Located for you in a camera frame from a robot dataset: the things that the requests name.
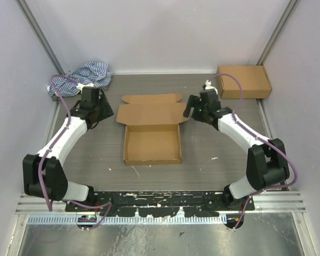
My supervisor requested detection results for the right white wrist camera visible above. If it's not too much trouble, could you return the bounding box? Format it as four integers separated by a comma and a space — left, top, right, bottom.
203, 80, 218, 94

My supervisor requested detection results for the slotted cable duct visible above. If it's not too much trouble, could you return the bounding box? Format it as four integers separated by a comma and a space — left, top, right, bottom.
27, 214, 227, 226

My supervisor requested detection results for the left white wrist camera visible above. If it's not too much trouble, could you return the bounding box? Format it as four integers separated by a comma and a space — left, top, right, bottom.
76, 83, 94, 91

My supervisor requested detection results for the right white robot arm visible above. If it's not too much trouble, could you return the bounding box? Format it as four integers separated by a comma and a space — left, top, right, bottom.
183, 89, 290, 211

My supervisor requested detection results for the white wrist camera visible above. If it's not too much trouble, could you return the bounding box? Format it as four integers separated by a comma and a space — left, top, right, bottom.
76, 83, 94, 91
203, 80, 218, 94

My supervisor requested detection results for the blue striped cloth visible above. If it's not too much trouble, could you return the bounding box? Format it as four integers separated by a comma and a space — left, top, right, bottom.
46, 61, 113, 102

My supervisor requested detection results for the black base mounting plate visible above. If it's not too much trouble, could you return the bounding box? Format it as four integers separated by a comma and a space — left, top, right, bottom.
64, 190, 256, 218

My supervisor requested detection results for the folded brown cardboard box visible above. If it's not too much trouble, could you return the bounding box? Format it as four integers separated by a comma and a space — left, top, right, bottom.
217, 65, 272, 99

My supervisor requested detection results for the brown cardboard box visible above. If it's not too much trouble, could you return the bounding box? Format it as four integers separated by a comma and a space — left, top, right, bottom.
217, 65, 272, 99
116, 93, 187, 165

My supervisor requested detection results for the aluminium front rail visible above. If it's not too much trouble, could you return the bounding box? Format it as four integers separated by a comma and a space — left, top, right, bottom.
15, 191, 306, 214

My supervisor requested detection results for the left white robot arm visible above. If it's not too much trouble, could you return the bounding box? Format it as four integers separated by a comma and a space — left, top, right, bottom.
22, 86, 114, 212

